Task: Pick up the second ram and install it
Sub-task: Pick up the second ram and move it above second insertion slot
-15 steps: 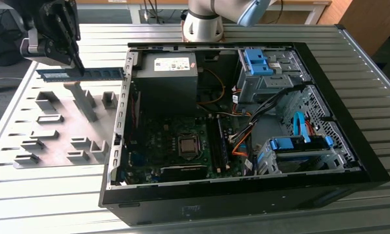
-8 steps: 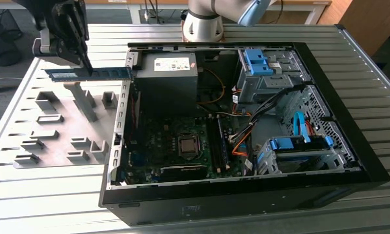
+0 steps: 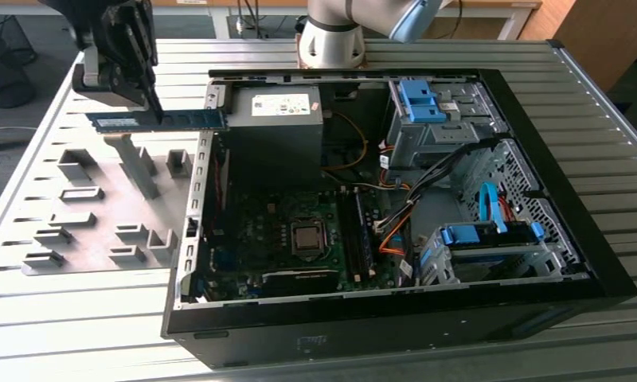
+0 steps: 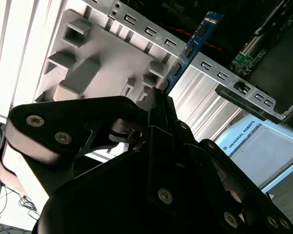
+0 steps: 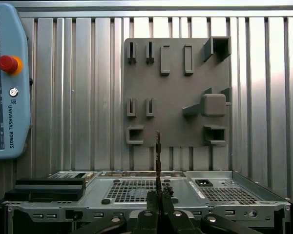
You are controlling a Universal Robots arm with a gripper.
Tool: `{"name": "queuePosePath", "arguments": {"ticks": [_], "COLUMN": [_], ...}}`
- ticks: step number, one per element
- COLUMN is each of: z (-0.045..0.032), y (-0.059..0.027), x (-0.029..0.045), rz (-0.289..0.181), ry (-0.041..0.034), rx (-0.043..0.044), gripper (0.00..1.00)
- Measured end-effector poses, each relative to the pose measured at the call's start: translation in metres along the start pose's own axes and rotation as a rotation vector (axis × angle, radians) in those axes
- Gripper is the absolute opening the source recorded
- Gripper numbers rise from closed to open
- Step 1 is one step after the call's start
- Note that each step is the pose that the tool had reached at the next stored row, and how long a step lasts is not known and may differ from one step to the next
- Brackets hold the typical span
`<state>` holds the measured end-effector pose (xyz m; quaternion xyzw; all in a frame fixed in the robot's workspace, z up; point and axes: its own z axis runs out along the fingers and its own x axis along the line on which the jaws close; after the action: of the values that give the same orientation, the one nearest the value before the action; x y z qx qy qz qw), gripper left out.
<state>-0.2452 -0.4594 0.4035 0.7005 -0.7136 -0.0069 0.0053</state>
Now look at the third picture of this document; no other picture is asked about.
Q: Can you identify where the black cable bundle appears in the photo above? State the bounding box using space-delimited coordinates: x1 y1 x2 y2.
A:
376 138 499 236

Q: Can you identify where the black wire mesh bin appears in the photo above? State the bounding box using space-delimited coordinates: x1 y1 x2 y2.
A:
0 15 37 109

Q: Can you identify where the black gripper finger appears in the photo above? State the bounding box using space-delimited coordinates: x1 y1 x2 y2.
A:
137 71 165 129

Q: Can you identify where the black RAM slot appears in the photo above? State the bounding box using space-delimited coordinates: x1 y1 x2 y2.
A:
337 186 363 279

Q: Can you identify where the silver CPU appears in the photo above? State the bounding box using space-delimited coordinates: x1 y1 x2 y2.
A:
295 227 323 250

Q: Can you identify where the black graphics card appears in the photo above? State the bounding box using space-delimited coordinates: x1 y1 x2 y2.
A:
261 269 340 298

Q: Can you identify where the dark RAM stick with label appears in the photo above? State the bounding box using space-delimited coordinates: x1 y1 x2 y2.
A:
84 110 231 133

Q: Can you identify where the blue flat wire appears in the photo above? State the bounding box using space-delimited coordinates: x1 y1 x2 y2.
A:
479 181 509 234

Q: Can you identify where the thin orange wire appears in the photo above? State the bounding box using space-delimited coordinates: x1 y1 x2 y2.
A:
321 113 371 172

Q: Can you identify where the wooden cabinet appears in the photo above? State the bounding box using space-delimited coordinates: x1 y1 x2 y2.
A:
520 0 637 92

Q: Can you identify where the blue plastic drive carrier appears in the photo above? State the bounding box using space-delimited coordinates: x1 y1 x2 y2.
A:
396 79 441 123

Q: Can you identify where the hard disk in blue carrier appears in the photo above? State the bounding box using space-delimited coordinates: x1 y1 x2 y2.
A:
439 221 544 255

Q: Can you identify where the green motherboard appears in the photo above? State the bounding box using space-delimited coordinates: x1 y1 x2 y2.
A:
207 186 405 299

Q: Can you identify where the grey metal disk bay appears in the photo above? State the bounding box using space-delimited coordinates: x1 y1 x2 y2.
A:
416 222 585 286

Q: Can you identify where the black open PC case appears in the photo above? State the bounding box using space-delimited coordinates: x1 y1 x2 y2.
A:
160 67 637 369

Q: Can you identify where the white frame desk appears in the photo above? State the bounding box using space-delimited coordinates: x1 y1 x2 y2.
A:
0 0 543 41

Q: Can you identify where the grey parts rack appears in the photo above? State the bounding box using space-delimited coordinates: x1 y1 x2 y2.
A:
20 133 203 276

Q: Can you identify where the grey metal drive cage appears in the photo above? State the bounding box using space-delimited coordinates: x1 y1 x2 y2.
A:
387 79 511 170

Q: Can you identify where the orange wire bundle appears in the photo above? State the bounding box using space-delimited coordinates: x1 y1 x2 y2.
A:
379 226 405 255

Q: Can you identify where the grey power supply unit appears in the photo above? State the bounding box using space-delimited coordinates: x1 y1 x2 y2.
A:
220 85 325 192

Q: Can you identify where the CPU socket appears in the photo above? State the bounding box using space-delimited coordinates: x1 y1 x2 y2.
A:
288 219 329 259

